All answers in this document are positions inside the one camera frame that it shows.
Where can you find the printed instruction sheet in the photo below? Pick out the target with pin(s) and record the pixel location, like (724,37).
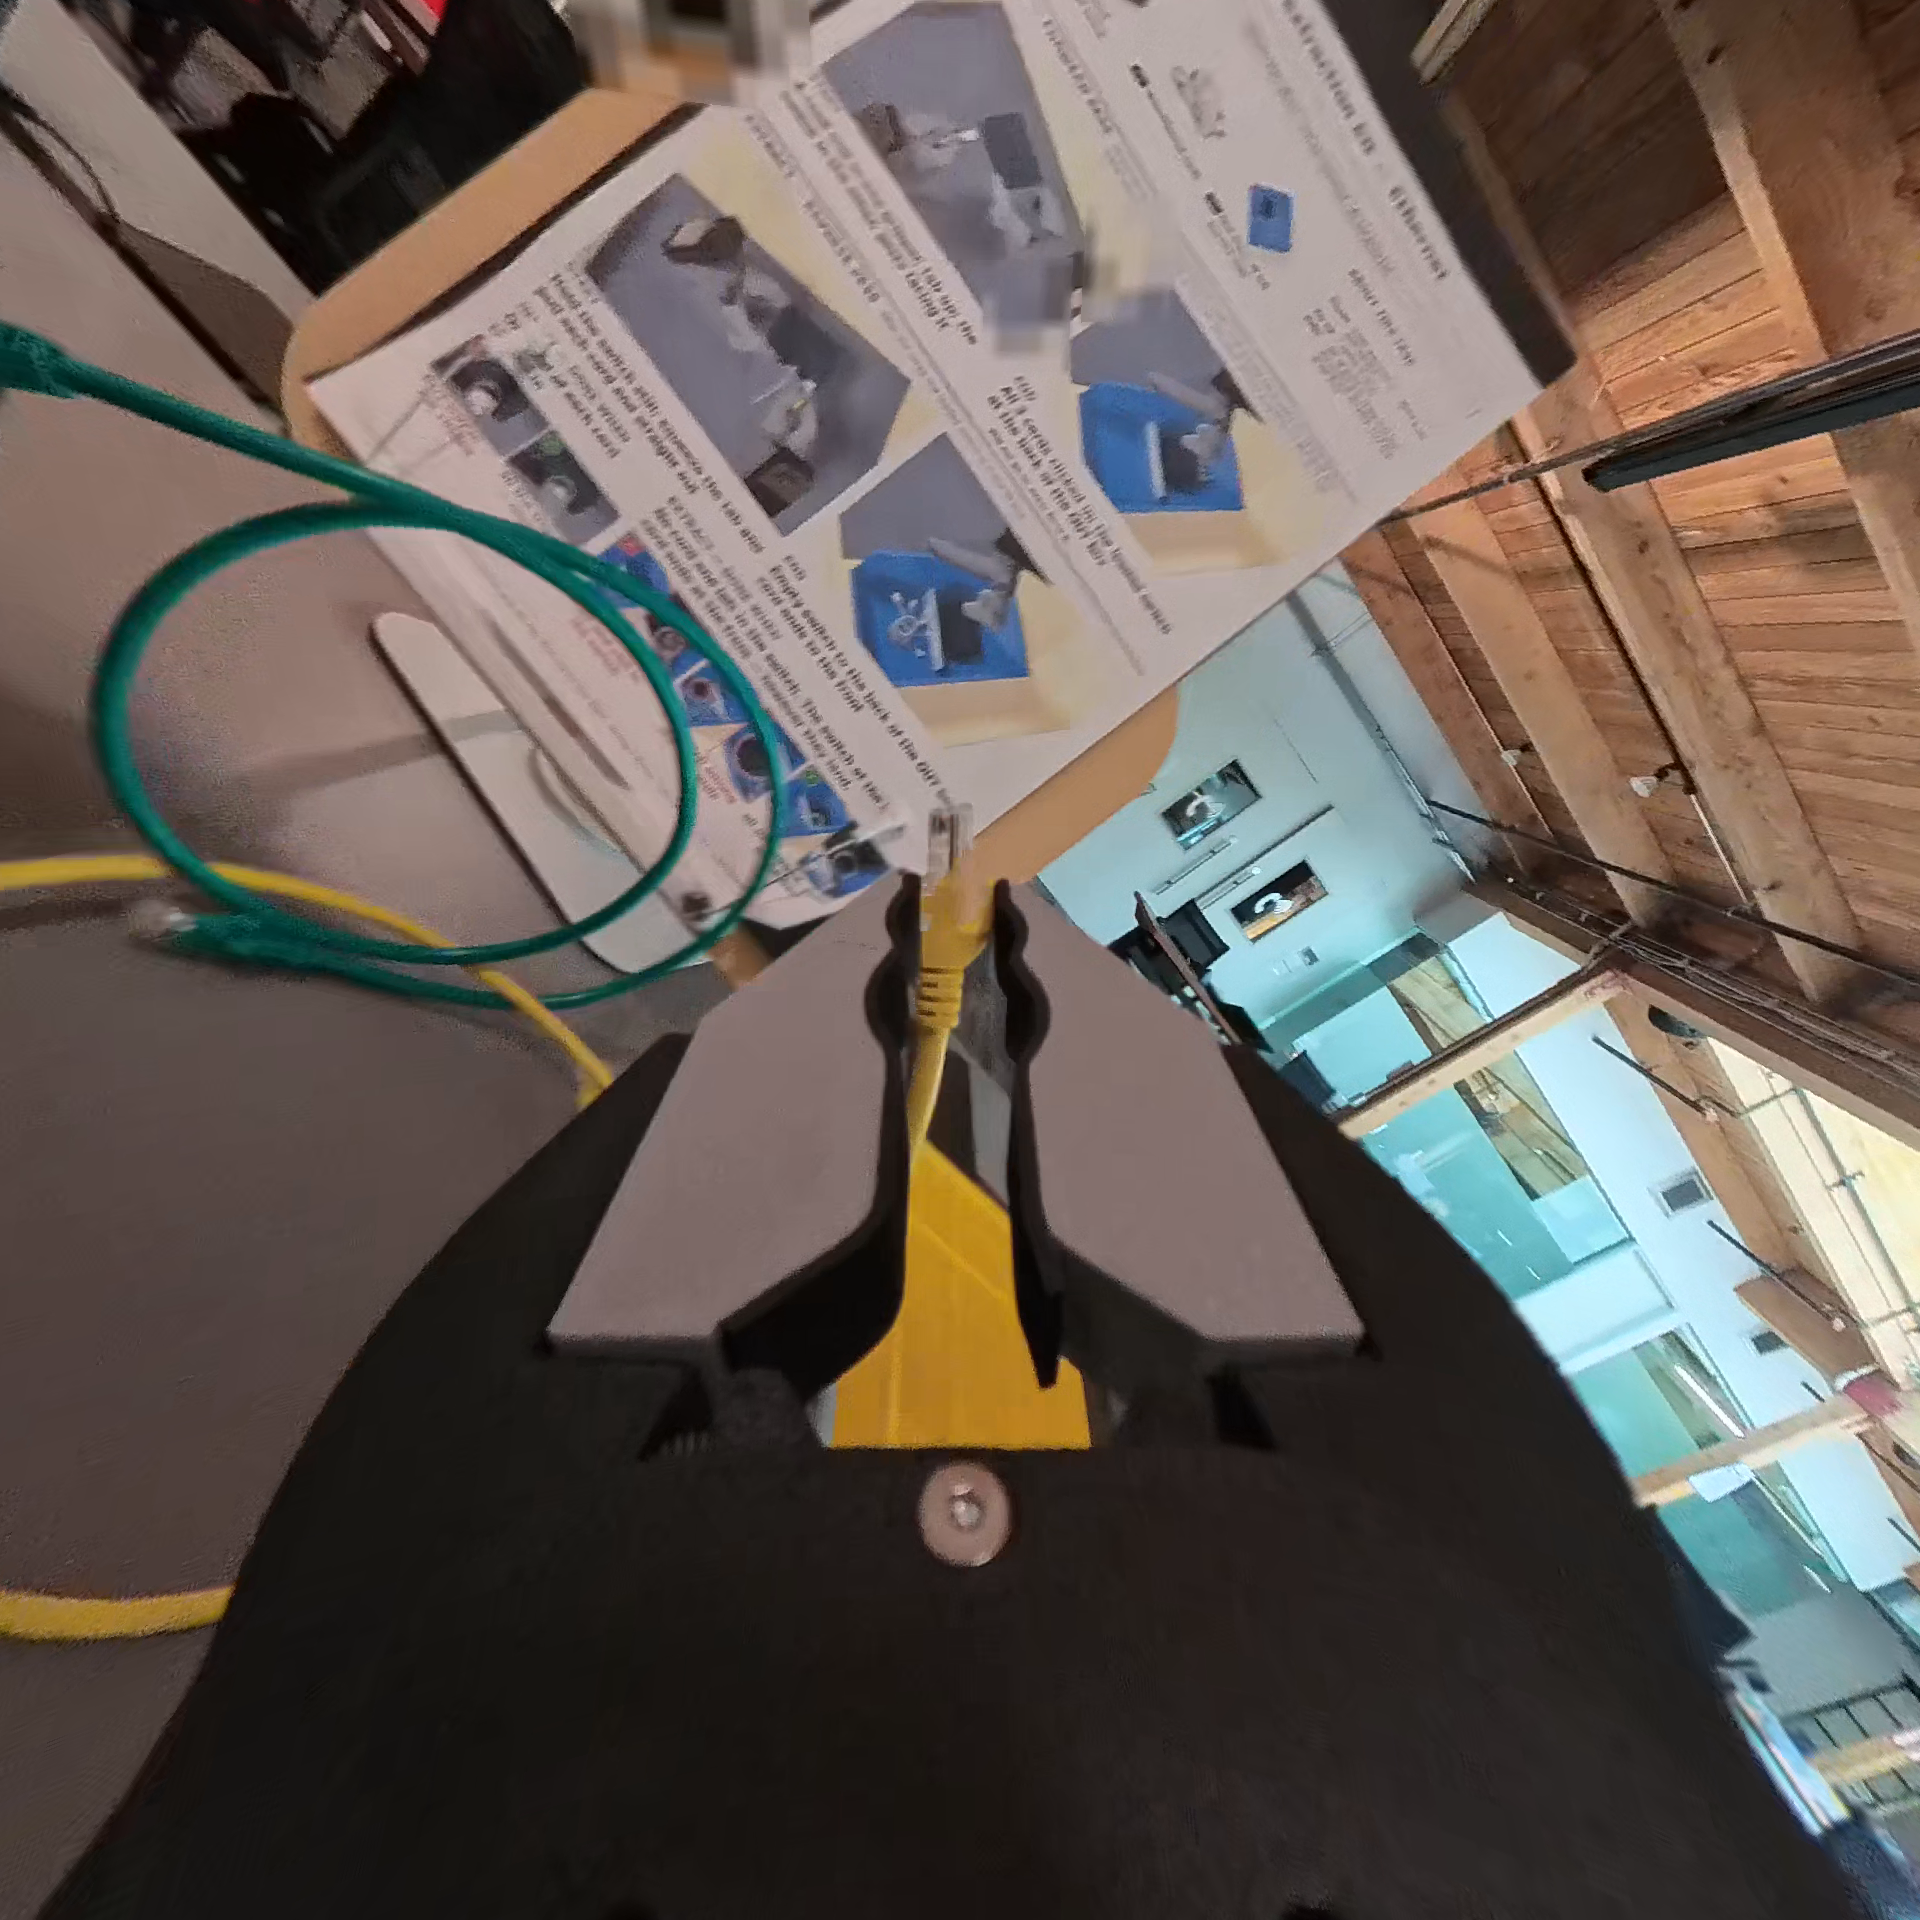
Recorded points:
(973,452)

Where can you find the instruction sheet on stand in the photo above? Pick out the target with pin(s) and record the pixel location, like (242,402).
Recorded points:
(451,226)

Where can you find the yellow plastic bin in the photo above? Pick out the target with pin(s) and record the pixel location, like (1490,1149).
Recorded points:
(960,1321)

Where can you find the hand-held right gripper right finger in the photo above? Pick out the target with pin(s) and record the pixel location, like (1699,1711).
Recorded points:
(1185,1185)

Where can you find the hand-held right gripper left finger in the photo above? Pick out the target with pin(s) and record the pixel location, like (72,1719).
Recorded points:
(733,1185)

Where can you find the white display stand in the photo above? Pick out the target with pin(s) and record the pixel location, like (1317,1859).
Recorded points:
(480,705)

